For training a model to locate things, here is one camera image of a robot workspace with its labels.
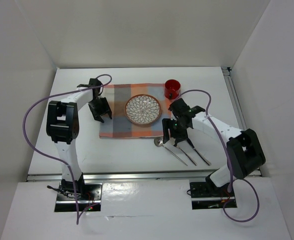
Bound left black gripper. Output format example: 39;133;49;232
87;97;111;123

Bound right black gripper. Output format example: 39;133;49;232
162;117;189;144

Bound silver spoon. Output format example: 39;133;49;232
153;137;187;166

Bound silver fork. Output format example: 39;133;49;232
173;145;198;166

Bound checkered orange blue cloth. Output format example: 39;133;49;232
99;83;171;139

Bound floral patterned ceramic plate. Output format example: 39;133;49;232
124;94;162;126

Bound silver table knife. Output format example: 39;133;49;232
193;147;212;166

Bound red mug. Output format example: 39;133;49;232
164;79;181;100

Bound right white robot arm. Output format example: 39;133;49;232
162;98;266;196

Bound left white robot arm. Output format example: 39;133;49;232
46;75;112;200

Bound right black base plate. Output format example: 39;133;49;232
186;181;235;198

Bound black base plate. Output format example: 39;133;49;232
56;183;102;202
186;181;235;198

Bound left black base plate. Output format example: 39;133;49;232
56;183;102;202

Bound front aluminium rail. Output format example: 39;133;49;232
26;169;263;183

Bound aluminium rail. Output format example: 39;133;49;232
26;169;263;183
221;67;247;130

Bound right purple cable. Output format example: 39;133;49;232
178;89;260;223

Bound purple cable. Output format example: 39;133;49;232
178;89;260;223
22;73;113;225

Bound right aluminium rail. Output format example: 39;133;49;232
221;67;247;130

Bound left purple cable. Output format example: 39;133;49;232
22;73;113;225

